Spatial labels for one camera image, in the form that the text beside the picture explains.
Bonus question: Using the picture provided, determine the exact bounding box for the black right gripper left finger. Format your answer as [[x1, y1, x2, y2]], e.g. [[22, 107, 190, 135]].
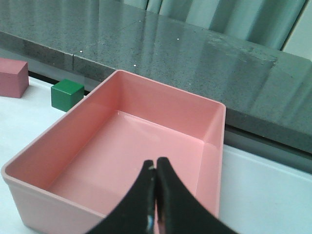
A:
[[88, 160, 156, 234]]

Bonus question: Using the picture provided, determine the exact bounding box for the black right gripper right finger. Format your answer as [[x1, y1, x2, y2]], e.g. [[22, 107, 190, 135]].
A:
[[156, 157, 235, 234]]

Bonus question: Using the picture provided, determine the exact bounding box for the pink plastic bin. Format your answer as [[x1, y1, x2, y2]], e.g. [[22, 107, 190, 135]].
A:
[[1, 70, 226, 234]]

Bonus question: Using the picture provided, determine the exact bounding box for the right green wooden cube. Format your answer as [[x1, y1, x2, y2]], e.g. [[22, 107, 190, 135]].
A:
[[51, 79, 84, 112]]

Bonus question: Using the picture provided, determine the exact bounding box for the pink wooden cube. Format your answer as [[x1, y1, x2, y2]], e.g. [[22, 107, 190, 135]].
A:
[[0, 58, 29, 98]]

